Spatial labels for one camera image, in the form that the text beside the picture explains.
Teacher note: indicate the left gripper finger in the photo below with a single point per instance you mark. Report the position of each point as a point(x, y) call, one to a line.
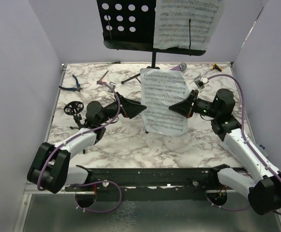
point(131, 108)
point(122, 101)

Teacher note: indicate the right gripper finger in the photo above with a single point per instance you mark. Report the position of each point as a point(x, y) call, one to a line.
point(184, 108)
point(193, 96)

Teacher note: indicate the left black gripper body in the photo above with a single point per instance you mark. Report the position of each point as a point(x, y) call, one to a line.
point(111, 110)

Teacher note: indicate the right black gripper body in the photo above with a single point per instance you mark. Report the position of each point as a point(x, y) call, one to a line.
point(203, 107)

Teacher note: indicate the purple glitter microphone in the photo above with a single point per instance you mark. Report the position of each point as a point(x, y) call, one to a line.
point(181, 67)

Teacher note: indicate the sheet music page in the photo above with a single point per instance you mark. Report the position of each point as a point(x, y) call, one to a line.
point(161, 89)
point(186, 24)

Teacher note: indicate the small black microphone tripod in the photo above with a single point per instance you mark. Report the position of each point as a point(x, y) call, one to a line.
point(75, 143)

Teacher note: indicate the black perforated music stand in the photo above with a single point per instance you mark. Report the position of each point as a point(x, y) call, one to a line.
point(130, 24)

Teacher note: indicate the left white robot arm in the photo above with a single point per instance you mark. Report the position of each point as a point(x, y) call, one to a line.
point(51, 170)

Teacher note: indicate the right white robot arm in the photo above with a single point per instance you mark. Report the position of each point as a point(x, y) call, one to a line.
point(263, 188)

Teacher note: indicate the orange grey pen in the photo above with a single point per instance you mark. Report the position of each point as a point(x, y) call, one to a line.
point(100, 81)

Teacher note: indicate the clear plastic bag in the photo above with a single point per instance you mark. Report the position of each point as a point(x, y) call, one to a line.
point(247, 154)

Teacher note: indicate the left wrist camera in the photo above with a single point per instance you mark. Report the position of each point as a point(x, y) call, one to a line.
point(111, 87)

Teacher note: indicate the yellow handled screwdriver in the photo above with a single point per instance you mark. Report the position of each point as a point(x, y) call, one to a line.
point(216, 67)

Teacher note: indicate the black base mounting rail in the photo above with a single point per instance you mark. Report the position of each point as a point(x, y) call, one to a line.
point(151, 184)

